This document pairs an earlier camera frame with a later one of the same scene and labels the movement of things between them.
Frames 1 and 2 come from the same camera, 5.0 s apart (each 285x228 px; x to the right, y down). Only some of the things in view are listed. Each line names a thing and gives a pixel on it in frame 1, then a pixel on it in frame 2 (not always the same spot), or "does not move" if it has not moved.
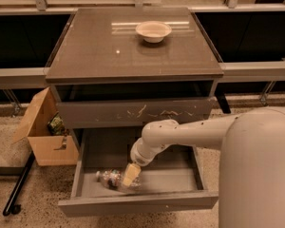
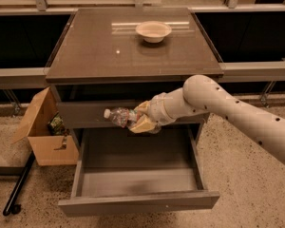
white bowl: [153, 31] does not move
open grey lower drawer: [168, 182] does not move
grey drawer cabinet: [104, 75] does not move
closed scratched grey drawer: [133, 113] does not move
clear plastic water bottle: [114, 180] → [122, 116]
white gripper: [139, 159] → [156, 108]
